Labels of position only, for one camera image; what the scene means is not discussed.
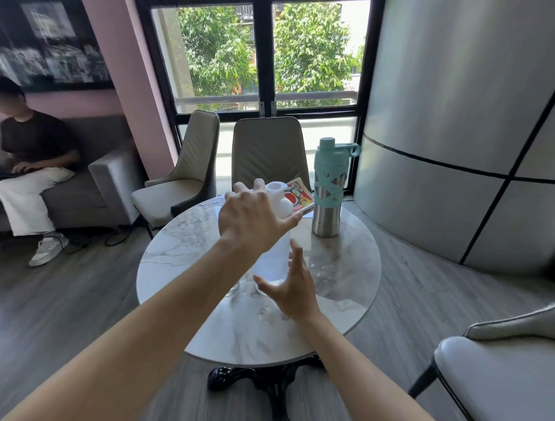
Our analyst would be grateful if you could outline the person's right hand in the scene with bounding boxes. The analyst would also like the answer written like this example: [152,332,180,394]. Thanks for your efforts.
[254,239,322,324]

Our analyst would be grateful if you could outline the person's left hand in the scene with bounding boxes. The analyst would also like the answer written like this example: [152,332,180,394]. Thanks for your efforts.
[218,179,303,259]

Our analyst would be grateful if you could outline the translucent white plastic bottle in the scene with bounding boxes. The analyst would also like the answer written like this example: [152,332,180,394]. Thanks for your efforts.
[252,181,296,288]

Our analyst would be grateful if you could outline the person's right forearm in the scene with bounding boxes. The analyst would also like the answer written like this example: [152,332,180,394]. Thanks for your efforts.
[299,313,435,421]

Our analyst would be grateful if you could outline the person's left forearm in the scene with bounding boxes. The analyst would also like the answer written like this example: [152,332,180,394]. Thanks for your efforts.
[0,243,261,421]

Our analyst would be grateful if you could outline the colourful picture book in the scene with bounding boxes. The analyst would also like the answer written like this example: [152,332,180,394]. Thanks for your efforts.
[284,177,315,216]

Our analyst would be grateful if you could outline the beige chair with chevron stitching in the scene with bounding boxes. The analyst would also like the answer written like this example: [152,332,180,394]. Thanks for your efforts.
[232,116,312,197]

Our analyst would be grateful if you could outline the teal and steel water bottle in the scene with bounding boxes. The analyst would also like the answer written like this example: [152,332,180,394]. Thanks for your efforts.
[312,137,362,238]

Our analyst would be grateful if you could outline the beige upholstered chair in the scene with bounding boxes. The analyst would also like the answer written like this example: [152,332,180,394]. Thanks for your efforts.
[131,110,221,240]

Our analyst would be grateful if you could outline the black metal table base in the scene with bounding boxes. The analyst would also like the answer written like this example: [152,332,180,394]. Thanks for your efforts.
[207,355,327,421]

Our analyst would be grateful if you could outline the grey fabric sofa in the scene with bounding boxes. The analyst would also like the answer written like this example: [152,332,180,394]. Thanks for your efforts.
[0,115,147,233]

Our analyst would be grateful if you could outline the light grey padded chair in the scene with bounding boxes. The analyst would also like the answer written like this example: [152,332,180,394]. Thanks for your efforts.
[408,303,555,421]

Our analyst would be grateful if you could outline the black cables on floor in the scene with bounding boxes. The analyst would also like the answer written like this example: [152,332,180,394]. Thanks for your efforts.
[64,225,133,255]

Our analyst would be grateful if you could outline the black window frame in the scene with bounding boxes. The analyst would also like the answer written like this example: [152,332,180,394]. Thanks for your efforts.
[136,0,386,193]

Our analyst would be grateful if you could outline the dark framed wall picture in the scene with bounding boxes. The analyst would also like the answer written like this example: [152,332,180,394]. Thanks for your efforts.
[0,0,115,93]

